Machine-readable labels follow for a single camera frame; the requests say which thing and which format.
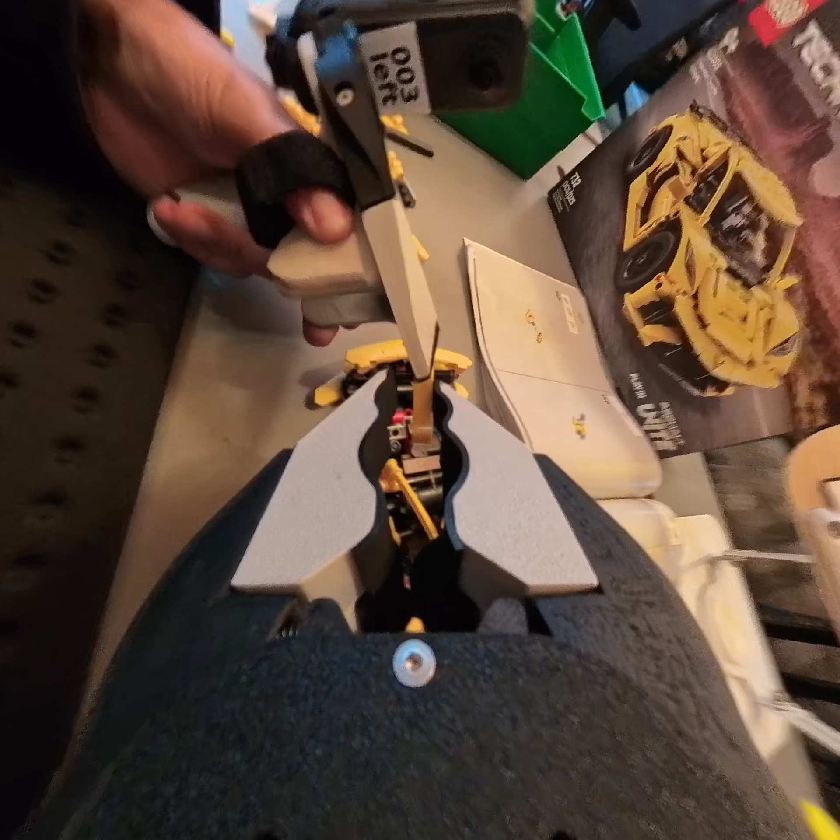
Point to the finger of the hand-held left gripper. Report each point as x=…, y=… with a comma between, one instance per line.
x=403, y=295

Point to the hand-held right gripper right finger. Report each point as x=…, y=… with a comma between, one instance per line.
x=525, y=525

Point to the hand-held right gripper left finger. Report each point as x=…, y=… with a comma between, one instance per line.
x=308, y=525

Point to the yellow toy brick car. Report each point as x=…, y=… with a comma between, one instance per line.
x=394, y=358

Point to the yellow connector brick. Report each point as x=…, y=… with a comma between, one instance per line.
x=423, y=420

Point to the instruction booklet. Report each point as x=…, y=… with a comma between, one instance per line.
x=558, y=361

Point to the grey desk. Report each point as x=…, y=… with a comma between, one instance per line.
x=262, y=394

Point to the person's left hand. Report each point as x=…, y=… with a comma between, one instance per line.
x=177, y=98

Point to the green storage bin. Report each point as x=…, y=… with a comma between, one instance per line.
x=544, y=118

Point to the black long brick beam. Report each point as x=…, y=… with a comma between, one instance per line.
x=410, y=144

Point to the pile of yellow bricks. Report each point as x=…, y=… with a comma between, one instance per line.
x=394, y=164

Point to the white tablet stand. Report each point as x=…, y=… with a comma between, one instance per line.
x=722, y=623

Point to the black studded baseplate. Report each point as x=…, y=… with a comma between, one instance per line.
x=65, y=394

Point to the black toy set box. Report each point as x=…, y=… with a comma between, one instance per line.
x=722, y=229

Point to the yellow paper strip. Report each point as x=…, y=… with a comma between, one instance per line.
x=820, y=820

